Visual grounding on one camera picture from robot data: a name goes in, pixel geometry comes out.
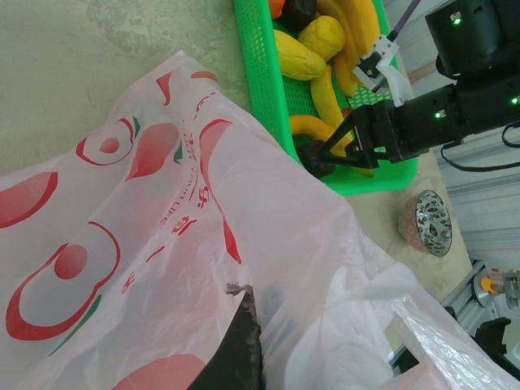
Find fake yellow banana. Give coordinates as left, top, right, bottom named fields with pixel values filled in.
left=288, top=115, right=375, bottom=179
left=310, top=63, right=345, bottom=130

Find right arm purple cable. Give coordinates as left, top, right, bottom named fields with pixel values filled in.
left=389, top=0, right=426, bottom=41

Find fake dark mangosteen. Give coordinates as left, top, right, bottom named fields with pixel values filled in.
left=282, top=0, right=319, bottom=33

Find fake yellow mango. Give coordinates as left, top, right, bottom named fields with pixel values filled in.
left=274, top=29, right=328, bottom=81

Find small metal clamp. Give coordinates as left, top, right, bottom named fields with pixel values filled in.
left=489, top=267, right=520, bottom=308

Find pink printed plastic bag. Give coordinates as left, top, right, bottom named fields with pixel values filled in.
left=0, top=50, right=520, bottom=390

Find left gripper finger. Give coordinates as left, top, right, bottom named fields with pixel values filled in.
left=189, top=283, right=266, bottom=390

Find green plastic basket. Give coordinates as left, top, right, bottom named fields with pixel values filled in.
left=232, top=0, right=419, bottom=196

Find fake bumpy yellow lemon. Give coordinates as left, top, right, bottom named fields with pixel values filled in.
left=297, top=15, right=346, bottom=63

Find fake orange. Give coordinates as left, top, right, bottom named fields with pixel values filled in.
left=266, top=0, right=288, bottom=20

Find large fake banana bunch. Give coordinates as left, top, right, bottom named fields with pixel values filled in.
left=316, top=0, right=393, bottom=98

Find fake dark purple fruit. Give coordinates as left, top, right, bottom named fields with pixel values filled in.
left=298, top=140, right=338, bottom=180

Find aluminium frame rail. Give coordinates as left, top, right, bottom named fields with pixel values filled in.
left=440, top=133, right=520, bottom=326

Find patterned ceramic bowl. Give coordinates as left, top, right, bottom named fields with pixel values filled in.
left=397, top=189, right=452, bottom=257

